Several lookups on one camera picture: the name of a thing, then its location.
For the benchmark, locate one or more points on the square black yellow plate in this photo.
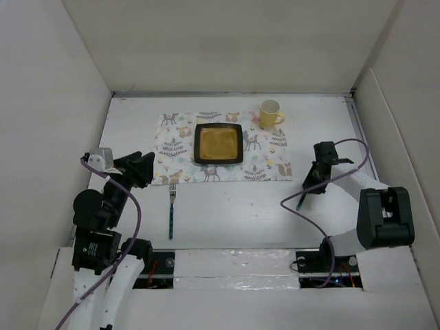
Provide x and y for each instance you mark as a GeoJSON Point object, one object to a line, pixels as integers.
{"type": "Point", "coordinates": [218, 144]}

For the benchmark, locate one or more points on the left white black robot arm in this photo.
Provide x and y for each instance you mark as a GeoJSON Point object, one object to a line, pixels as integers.
{"type": "Point", "coordinates": [108, 256]}

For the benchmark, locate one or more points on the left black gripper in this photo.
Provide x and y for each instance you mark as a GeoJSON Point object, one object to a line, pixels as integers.
{"type": "Point", "coordinates": [136, 166]}

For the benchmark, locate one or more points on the fork with teal handle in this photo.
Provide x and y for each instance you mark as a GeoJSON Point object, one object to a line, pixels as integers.
{"type": "Point", "coordinates": [172, 195]}

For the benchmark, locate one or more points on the animal print cloth placemat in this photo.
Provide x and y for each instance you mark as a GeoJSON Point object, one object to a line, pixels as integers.
{"type": "Point", "coordinates": [265, 150]}

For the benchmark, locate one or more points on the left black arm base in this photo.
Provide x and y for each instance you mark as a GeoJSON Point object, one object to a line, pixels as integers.
{"type": "Point", "coordinates": [159, 274]}

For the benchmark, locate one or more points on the knife with blue handle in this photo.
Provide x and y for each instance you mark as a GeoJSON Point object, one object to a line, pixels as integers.
{"type": "Point", "coordinates": [300, 202]}

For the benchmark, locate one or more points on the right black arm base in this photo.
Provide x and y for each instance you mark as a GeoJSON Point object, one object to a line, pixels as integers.
{"type": "Point", "coordinates": [314, 269]}

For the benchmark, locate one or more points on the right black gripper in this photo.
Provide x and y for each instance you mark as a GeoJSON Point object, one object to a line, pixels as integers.
{"type": "Point", "coordinates": [309, 179]}

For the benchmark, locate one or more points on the yellow ceramic mug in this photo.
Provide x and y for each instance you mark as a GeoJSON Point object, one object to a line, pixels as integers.
{"type": "Point", "coordinates": [270, 114]}

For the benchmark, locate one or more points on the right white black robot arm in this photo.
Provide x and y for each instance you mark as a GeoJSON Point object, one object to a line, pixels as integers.
{"type": "Point", "coordinates": [384, 217]}

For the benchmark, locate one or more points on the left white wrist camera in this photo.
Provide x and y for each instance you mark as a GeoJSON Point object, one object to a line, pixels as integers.
{"type": "Point", "coordinates": [100, 160]}

